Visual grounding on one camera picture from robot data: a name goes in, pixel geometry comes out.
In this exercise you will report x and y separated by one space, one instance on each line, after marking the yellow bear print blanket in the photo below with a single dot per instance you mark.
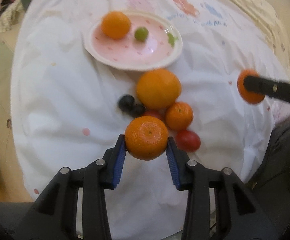
266 19

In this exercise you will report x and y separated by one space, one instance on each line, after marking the pink strawberry ceramic plate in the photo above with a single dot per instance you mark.
162 47

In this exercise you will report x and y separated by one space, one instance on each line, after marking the medium orange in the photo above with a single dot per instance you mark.
115 25

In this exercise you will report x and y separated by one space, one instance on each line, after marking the green cherry tomato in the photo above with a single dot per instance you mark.
141 34

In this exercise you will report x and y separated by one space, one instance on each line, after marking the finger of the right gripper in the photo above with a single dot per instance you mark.
273 89

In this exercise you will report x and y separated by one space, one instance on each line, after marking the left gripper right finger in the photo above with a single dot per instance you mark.
219 206

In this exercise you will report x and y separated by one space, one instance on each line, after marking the large orange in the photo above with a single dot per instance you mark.
158 89

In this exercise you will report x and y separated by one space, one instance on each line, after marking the red cherry tomato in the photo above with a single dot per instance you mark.
155 114
187 141

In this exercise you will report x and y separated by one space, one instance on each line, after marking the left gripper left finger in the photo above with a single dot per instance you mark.
53 214

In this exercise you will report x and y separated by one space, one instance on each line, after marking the small mandarin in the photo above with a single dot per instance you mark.
246 87
179 116
146 138

